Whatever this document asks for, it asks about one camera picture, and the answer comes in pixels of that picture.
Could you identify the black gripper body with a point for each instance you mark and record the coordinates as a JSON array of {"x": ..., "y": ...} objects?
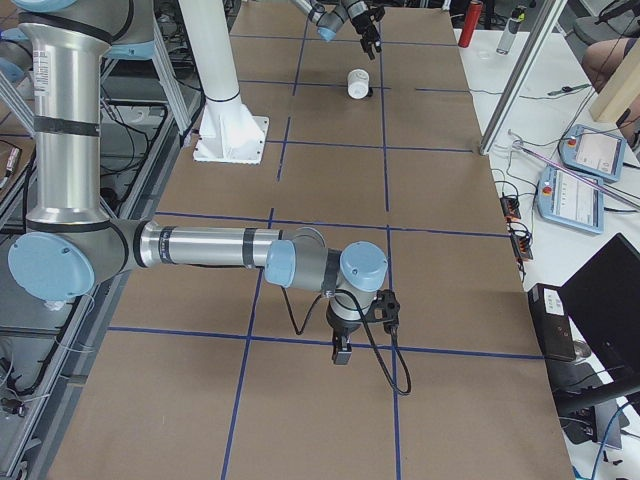
[
  {"x": 341, "y": 330},
  {"x": 361, "y": 21}
]

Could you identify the white smiley mug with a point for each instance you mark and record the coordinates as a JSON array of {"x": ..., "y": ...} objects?
[{"x": 358, "y": 84}]

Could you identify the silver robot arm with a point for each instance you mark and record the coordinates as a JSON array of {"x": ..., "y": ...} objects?
[
  {"x": 328, "y": 22},
  {"x": 72, "y": 244}
]

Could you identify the red bottle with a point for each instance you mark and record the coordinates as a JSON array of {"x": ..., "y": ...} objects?
[{"x": 471, "y": 19}]

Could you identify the clear water bottle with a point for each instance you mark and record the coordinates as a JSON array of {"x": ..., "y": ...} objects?
[{"x": 511, "y": 29}]

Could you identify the black computer box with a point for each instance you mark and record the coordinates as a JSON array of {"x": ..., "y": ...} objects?
[{"x": 551, "y": 323}]

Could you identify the seated person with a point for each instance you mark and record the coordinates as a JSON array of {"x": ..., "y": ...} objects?
[{"x": 601, "y": 59}]

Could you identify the near teach pendant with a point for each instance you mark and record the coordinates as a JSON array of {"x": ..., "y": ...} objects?
[{"x": 564, "y": 199}]

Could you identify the teach pendant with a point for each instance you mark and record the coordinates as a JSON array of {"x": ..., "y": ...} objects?
[
  {"x": 564, "y": 199},
  {"x": 594, "y": 152}
]

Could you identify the far teach pendant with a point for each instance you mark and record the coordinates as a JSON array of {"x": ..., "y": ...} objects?
[{"x": 594, "y": 152}]

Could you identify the wooden beam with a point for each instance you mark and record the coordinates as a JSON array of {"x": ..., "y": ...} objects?
[{"x": 618, "y": 101}]

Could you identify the black monitor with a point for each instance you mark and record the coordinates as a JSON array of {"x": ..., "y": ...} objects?
[{"x": 602, "y": 300}]

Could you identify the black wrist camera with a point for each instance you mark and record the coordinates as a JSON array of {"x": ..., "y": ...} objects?
[{"x": 384, "y": 309}]

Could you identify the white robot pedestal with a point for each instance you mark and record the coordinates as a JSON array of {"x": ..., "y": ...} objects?
[{"x": 228, "y": 132}]

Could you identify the aluminium frame post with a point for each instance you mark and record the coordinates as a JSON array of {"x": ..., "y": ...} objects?
[{"x": 542, "y": 28}]

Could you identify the aluminium side frame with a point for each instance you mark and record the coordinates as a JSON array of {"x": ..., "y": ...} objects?
[{"x": 47, "y": 352}]

